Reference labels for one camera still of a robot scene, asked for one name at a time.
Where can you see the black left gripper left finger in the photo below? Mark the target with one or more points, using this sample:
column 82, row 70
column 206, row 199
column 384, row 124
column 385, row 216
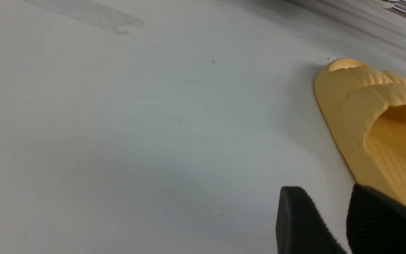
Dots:
column 300, row 229

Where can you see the left yellow slipper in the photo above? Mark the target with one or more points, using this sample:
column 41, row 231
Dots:
column 365, row 110

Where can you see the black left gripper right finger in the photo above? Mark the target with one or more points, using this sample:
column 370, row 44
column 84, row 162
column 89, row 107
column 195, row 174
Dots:
column 376, row 223

